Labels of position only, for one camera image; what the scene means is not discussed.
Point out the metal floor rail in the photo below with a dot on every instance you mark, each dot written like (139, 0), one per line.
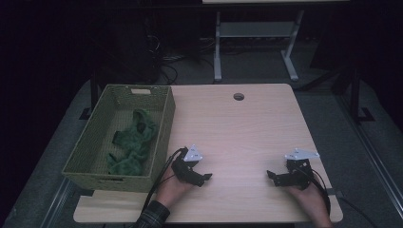
(377, 171)
(57, 202)

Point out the grey metal table stand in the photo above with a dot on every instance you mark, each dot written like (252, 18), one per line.
(255, 29)

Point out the black stand post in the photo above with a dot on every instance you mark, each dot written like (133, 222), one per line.
(355, 95)
(93, 95)

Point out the green fleece pet garment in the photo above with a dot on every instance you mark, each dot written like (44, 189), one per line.
(136, 142)

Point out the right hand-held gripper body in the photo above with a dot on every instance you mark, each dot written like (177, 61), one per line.
(299, 177)

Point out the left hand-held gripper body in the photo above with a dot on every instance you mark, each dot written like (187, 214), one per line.
(185, 172)

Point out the person's right hand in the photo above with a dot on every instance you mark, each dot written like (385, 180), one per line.
(315, 205)

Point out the person's left hand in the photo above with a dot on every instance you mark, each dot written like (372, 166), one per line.
(171, 191)

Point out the green woven basket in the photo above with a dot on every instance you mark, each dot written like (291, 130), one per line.
(95, 148)

